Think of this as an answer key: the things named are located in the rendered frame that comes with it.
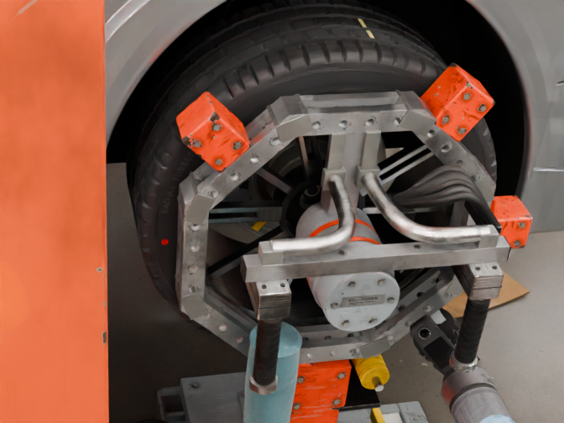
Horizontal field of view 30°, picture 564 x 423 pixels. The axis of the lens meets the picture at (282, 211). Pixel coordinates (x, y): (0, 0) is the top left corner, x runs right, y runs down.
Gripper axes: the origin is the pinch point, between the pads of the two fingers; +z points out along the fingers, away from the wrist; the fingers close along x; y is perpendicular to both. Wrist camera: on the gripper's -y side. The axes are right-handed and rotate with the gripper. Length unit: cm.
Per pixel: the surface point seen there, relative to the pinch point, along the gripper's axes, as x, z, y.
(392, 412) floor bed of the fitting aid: -32, 23, 47
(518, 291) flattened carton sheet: 3, 70, 91
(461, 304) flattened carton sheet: -11, 67, 77
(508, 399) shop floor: -12, 30, 78
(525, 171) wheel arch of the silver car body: 31.4, 5.7, -5.1
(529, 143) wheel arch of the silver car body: 35.3, 5.6, -10.2
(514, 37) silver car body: 45, 5, -32
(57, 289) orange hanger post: -14, -47, -85
